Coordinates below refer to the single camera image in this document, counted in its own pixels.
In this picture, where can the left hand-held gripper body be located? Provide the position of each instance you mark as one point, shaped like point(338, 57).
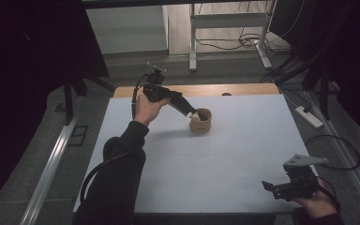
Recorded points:
point(154, 90)

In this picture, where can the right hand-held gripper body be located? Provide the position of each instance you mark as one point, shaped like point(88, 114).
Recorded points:
point(296, 187)

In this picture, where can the black kitchen knife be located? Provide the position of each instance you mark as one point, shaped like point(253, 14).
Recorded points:
point(186, 106)

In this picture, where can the wooden cup with bear figure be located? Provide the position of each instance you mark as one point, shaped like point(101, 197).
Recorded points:
point(200, 125)

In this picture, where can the person's left hand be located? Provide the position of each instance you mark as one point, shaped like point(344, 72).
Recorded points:
point(148, 111)

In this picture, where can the person's right hand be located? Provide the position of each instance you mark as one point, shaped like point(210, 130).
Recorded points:
point(317, 206)

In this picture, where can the white table mat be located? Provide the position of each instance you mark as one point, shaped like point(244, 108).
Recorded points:
point(231, 162)

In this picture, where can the white power strip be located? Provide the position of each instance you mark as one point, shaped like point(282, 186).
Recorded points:
point(309, 117)

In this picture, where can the black plug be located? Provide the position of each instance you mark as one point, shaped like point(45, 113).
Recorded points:
point(307, 109)

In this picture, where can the black stand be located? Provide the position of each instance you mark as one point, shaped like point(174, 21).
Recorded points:
point(324, 93)
point(68, 100)

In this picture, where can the black curtain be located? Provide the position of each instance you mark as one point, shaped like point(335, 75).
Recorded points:
point(28, 62)
point(350, 47)

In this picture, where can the aluminium rail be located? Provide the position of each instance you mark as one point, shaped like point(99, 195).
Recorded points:
point(48, 175)
point(343, 146)

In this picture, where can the black floor bracket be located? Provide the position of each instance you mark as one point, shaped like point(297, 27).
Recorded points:
point(78, 136)

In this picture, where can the white desk frame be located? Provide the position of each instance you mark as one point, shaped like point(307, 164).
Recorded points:
point(228, 20)

